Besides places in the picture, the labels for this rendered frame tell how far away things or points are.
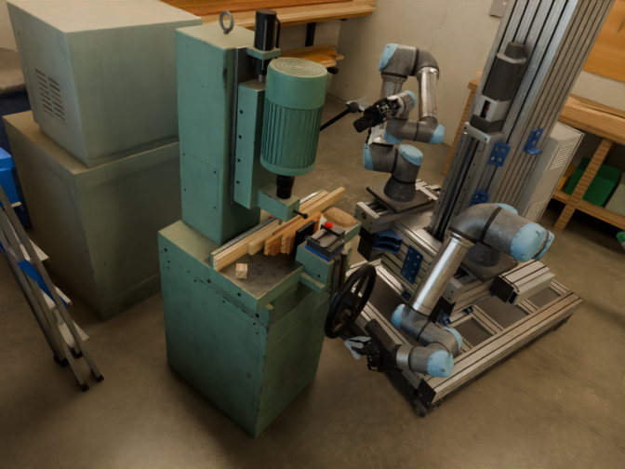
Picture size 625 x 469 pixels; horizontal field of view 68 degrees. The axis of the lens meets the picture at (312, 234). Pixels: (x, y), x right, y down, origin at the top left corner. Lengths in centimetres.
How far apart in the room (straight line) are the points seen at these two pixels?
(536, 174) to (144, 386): 198
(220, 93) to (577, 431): 225
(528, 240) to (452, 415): 126
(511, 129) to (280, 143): 96
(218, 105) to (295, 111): 27
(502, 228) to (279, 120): 71
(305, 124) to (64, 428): 161
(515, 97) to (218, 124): 111
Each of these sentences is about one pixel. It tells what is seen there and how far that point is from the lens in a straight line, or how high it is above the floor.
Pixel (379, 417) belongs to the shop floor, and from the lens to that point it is 234.
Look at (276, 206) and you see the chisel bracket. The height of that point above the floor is 105.
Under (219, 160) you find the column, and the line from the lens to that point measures 158.
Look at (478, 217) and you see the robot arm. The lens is 145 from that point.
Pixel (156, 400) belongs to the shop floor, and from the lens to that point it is 231.
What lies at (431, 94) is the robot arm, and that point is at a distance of 197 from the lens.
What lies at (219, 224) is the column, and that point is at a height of 90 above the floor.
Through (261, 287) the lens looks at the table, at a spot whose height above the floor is 90.
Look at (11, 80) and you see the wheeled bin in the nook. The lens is 284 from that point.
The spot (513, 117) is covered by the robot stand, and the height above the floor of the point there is 132.
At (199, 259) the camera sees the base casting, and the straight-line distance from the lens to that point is 172.
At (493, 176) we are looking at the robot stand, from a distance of 207.
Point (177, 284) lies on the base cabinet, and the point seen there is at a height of 60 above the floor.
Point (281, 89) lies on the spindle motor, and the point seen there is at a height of 146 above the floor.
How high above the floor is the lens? 192
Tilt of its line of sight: 37 degrees down
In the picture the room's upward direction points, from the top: 10 degrees clockwise
